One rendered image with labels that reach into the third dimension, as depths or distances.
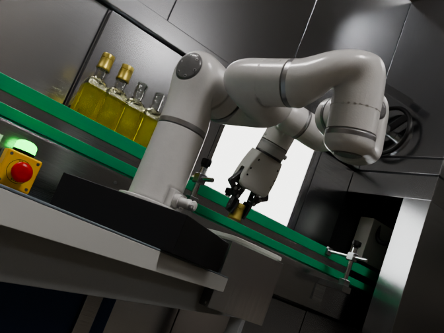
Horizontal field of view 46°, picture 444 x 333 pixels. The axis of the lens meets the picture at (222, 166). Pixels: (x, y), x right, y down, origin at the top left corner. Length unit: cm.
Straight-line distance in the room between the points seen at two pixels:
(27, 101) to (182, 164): 40
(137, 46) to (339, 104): 82
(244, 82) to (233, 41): 87
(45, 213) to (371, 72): 56
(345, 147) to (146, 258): 36
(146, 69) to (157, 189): 71
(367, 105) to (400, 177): 115
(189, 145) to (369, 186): 124
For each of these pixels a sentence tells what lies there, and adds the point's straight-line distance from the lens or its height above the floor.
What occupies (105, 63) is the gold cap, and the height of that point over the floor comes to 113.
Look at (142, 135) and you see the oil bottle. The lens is 138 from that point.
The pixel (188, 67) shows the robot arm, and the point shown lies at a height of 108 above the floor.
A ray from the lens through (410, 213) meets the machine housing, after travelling 193.
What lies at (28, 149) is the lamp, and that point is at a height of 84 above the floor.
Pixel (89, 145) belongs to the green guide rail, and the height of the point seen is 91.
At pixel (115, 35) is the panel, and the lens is 154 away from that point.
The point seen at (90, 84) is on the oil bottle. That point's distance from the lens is 133.
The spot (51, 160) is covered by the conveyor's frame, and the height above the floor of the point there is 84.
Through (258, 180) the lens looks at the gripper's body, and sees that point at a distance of 129.
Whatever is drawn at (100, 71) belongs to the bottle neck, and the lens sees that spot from 136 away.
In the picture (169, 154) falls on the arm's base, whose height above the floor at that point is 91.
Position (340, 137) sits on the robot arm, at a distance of 86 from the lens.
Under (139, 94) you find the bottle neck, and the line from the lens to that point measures 140.
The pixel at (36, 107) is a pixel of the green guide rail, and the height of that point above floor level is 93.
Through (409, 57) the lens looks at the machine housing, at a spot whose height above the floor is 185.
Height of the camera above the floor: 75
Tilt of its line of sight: 11 degrees up
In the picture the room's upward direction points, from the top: 22 degrees clockwise
